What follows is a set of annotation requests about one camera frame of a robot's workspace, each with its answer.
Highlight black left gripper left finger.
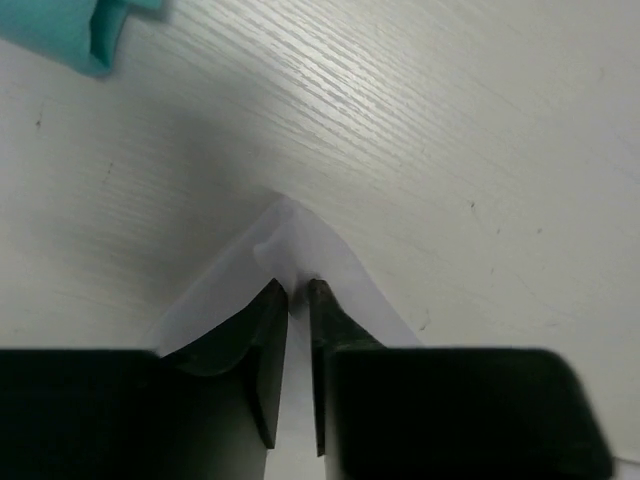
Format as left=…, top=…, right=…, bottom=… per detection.
left=163, top=279, right=288, bottom=448

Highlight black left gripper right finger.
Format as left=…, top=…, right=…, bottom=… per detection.
left=306, top=279, right=385, bottom=457

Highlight white t shirt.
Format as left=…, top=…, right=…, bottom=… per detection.
left=152, top=192, right=640, bottom=480

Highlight folded teal t shirt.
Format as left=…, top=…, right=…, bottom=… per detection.
left=1, top=0, right=163, bottom=77

